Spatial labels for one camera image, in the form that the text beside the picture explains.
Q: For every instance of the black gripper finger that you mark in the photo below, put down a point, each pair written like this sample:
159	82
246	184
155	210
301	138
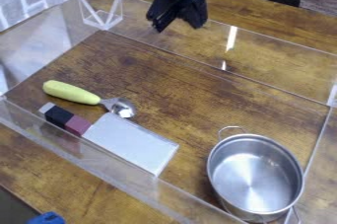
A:
194	13

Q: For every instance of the spoon with yellow-green handle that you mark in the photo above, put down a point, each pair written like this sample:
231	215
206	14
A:
67	92

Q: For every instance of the toy cleaver knife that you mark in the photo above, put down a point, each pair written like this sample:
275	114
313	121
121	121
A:
117	135

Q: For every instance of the stainless steel pot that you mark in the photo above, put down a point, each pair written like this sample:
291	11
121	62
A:
254	175

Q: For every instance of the blue object at bottom edge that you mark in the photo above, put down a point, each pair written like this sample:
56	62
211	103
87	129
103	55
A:
46	218

